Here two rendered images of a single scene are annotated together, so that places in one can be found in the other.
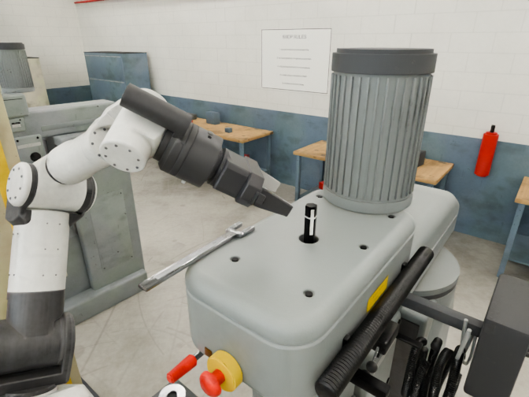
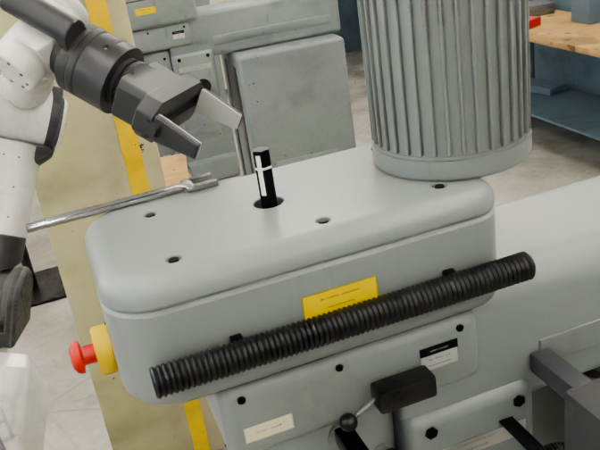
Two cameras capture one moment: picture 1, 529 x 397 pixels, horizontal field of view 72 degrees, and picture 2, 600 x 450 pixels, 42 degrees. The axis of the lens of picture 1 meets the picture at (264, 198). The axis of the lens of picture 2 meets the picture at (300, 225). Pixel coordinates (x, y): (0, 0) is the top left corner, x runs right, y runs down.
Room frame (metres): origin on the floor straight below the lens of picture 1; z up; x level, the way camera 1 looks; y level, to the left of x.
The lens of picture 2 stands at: (-0.11, -0.61, 2.24)
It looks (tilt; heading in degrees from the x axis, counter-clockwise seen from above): 24 degrees down; 35
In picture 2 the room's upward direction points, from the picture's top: 9 degrees counter-clockwise
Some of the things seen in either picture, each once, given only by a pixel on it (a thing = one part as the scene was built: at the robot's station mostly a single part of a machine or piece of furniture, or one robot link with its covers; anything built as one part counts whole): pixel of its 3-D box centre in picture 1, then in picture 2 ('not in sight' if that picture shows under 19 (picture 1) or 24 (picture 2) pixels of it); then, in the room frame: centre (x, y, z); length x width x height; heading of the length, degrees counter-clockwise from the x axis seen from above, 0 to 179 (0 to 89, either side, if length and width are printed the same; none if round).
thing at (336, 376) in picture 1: (386, 304); (352, 319); (0.52, -0.22, 1.79); 0.45 x 0.04 x 0.04; 142
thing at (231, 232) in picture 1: (201, 252); (123, 202); (0.53, 0.11, 1.89); 0.24 x 0.04 x 0.01; 144
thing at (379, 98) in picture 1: (374, 128); (443, 28); (0.78, -0.24, 2.05); 0.20 x 0.20 x 0.32
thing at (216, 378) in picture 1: (213, 380); (84, 355); (0.39, 0.08, 1.76); 0.04 x 0.03 x 0.04; 52
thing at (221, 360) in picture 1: (224, 370); (104, 349); (0.41, 0.06, 1.76); 0.06 x 0.02 x 0.06; 52
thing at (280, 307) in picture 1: (310, 270); (289, 257); (0.60, -0.09, 1.81); 0.47 x 0.26 x 0.16; 142
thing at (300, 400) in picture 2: not in sight; (323, 339); (0.62, -0.11, 1.68); 0.34 x 0.24 x 0.10; 142
